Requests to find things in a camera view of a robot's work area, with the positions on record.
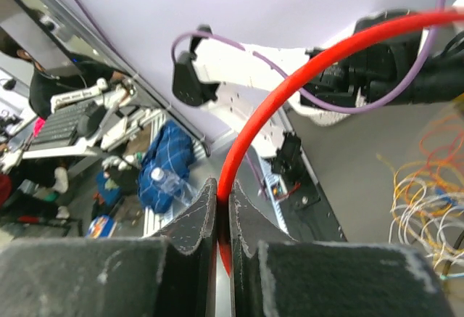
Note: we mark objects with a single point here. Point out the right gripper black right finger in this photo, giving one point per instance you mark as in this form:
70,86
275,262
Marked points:
274,275

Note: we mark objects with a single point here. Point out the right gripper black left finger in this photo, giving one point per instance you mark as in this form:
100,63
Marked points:
169,274

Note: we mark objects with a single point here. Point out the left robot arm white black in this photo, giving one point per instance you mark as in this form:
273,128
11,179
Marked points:
405,69

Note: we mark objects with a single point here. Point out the black base bar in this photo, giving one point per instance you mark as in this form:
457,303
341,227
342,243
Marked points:
305,208

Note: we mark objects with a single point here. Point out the plastic water bottle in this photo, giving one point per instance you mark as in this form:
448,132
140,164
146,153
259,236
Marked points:
170,183

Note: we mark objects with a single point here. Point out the blue plaid bag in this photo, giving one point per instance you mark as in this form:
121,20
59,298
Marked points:
171,150

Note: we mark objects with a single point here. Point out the person in black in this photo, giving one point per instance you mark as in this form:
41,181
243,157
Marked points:
44,86

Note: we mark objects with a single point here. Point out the white slotted cable duct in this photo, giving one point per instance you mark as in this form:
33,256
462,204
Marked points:
275,201

